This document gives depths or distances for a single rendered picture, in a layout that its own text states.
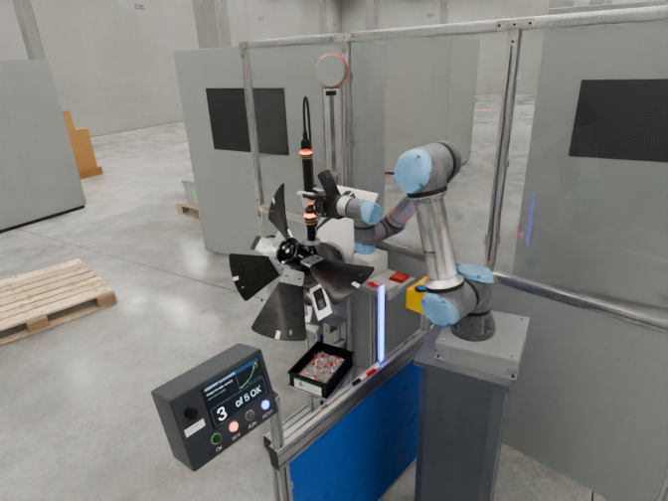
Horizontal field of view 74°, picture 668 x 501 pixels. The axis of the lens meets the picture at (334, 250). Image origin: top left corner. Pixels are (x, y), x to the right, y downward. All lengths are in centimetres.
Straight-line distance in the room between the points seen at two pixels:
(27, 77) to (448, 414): 663
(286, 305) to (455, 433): 78
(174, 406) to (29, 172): 632
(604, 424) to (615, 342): 41
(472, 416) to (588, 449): 94
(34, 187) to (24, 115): 92
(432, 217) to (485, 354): 48
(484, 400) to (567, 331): 71
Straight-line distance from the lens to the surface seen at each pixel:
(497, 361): 151
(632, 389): 224
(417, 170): 125
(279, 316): 182
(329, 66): 233
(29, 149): 725
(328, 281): 170
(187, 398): 112
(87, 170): 982
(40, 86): 735
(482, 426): 167
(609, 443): 243
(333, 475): 185
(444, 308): 135
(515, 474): 265
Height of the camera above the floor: 194
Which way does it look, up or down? 23 degrees down
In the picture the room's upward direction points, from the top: 2 degrees counter-clockwise
